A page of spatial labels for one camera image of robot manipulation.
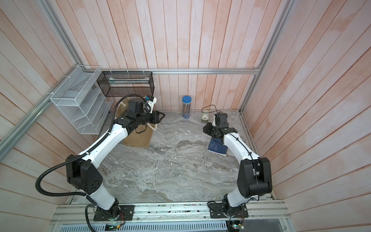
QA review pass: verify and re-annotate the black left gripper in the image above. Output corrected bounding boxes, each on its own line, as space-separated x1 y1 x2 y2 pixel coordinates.
138 110 167 125

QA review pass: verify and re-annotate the navy book yellow label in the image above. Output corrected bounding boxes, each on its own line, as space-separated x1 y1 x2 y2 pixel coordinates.
207 138 228 157

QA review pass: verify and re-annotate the tan canvas bag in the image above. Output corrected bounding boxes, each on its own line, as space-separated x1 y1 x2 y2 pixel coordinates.
115 99 157 148

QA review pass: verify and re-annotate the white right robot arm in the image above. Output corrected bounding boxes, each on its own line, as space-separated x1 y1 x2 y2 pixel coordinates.
203 113 272 209

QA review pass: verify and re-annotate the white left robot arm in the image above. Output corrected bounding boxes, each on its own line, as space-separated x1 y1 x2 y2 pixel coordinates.
66 96 165 211

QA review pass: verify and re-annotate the clear pencil tube blue lid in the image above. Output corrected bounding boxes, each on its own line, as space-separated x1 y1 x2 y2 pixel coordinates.
182 96 192 119

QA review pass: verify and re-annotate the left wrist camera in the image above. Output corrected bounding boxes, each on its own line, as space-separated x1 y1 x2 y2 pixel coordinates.
145 95 157 113

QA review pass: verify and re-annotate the black mesh wall basket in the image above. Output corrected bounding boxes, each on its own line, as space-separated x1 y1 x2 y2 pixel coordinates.
97 71 155 97

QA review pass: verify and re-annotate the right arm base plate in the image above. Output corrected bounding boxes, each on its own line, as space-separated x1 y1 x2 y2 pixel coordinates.
207 201 249 219

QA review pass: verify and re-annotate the white wire mesh shelf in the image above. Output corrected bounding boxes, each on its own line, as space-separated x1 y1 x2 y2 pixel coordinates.
50 65 113 135

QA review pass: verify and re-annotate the aluminium front rail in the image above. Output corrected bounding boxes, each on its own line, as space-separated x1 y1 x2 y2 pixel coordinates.
50 200 291 225

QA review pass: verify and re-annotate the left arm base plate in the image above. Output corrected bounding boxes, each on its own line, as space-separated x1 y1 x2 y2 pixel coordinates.
93 205 135 221

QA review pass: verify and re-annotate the black corrugated cable conduit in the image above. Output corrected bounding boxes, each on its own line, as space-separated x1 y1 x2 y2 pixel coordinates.
35 93 148 232

